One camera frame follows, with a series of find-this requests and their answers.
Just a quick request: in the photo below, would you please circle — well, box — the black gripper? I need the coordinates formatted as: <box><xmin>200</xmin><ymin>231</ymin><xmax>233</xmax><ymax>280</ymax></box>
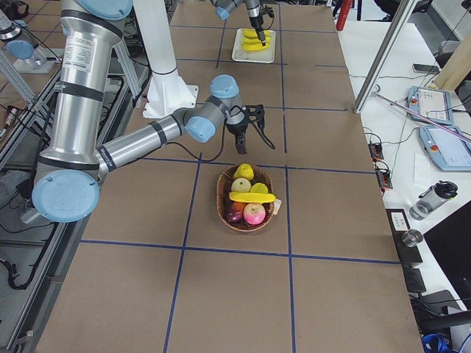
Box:
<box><xmin>226</xmin><ymin>118</ymin><xmax>249</xmax><ymax>154</ymax></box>
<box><xmin>249</xmin><ymin>15</ymin><xmax>266</xmax><ymax>46</ymax></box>

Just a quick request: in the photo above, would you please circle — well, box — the yellow banana long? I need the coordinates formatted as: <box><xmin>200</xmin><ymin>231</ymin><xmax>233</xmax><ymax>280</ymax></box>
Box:
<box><xmin>229</xmin><ymin>192</ymin><xmax>277</xmax><ymax>204</ymax></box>

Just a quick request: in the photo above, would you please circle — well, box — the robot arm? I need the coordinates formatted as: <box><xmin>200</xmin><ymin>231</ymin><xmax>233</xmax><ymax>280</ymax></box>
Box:
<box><xmin>32</xmin><ymin>1</ymin><xmax>244</xmax><ymax>223</ymax></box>
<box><xmin>211</xmin><ymin>0</ymin><xmax>266</xmax><ymax>47</ymax></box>

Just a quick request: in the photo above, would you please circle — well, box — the brown wicker basket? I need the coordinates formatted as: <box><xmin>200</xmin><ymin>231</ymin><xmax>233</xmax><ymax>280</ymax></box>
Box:
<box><xmin>216</xmin><ymin>164</ymin><xmax>274</xmax><ymax>232</ymax></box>

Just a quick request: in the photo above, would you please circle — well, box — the white rectangular tray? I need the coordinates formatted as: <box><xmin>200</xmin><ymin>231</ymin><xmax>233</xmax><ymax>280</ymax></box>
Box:
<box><xmin>232</xmin><ymin>29</ymin><xmax>276</xmax><ymax>63</ymax></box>

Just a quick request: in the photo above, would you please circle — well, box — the dark red apple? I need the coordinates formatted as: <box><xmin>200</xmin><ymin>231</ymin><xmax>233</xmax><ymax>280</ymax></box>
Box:
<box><xmin>226</xmin><ymin>202</ymin><xmax>246</xmax><ymax>223</ymax></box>

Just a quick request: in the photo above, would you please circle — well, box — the paper price tag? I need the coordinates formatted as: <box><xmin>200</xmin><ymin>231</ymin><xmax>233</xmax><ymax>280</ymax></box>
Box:
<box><xmin>273</xmin><ymin>199</ymin><xmax>282</xmax><ymax>215</ymax></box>

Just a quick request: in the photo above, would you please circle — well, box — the pink yellow apple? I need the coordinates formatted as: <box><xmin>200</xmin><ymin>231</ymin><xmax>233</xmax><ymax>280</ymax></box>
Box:
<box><xmin>243</xmin><ymin>203</ymin><xmax>266</xmax><ymax>225</ymax></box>

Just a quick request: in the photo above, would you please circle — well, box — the red fire extinguisher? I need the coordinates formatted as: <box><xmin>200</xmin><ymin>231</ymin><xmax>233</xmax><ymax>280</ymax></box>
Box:
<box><xmin>336</xmin><ymin>0</ymin><xmax>353</xmax><ymax>32</ymax></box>

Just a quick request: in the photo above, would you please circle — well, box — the black smartphone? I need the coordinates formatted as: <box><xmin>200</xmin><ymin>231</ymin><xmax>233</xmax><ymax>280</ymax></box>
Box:
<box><xmin>412</xmin><ymin>63</ymin><xmax>440</xmax><ymax>74</ymax></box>

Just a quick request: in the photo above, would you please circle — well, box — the teach pendant upper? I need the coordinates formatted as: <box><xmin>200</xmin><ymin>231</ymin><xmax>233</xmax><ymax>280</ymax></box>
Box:
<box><xmin>408</xmin><ymin>86</ymin><xmax>453</xmax><ymax>126</ymax></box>

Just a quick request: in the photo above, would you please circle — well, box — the teach pendant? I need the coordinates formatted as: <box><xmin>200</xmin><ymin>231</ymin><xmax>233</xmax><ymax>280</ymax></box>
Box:
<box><xmin>419</xmin><ymin>126</ymin><xmax>470</xmax><ymax>172</ymax></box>
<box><xmin>408</xmin><ymin>86</ymin><xmax>453</xmax><ymax>126</ymax></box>

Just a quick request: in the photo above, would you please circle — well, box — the clear water bottle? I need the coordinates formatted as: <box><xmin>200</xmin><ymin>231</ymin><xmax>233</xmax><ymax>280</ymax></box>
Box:
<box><xmin>409</xmin><ymin>180</ymin><xmax>458</xmax><ymax>221</ymax></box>

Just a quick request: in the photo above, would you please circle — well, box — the teach pendant lower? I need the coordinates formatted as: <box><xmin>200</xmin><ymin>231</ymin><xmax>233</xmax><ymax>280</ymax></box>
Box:
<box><xmin>419</xmin><ymin>126</ymin><xmax>470</xmax><ymax>172</ymax></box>

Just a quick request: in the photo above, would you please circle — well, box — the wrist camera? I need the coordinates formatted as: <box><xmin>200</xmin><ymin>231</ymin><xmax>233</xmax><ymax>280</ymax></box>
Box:
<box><xmin>260</xmin><ymin>6</ymin><xmax>275</xmax><ymax>18</ymax></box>
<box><xmin>243</xmin><ymin>104</ymin><xmax>265</xmax><ymax>130</ymax></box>

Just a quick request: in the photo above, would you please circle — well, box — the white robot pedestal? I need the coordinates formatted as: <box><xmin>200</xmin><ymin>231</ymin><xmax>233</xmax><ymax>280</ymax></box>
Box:
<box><xmin>133</xmin><ymin>0</ymin><xmax>199</xmax><ymax>119</ymax></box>

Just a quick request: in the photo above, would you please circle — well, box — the aluminium frame post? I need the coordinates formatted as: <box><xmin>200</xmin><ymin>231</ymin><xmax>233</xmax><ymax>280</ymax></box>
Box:
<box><xmin>353</xmin><ymin>0</ymin><xmax>417</xmax><ymax>113</ymax></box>

